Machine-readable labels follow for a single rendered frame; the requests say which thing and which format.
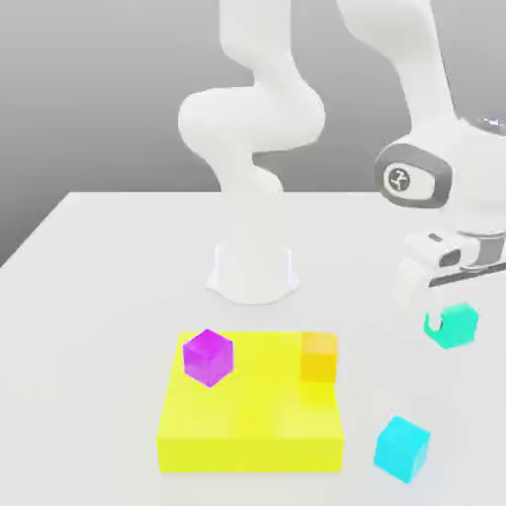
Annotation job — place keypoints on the small magenta cube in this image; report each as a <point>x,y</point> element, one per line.
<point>207,357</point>

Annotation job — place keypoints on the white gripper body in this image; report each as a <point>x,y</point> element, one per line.
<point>411,284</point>

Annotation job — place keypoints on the large yellow box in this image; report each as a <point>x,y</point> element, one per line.
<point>253,419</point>

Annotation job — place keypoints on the small cyan cube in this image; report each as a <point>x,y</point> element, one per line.
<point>399,448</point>

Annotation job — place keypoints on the small teal cube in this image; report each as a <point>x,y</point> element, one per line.
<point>458,326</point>

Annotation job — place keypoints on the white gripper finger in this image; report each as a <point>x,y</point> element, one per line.
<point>435,321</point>

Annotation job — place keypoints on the small orange cube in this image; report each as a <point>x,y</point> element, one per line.
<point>318,357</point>

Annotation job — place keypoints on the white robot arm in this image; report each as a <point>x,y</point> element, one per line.
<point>253,118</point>

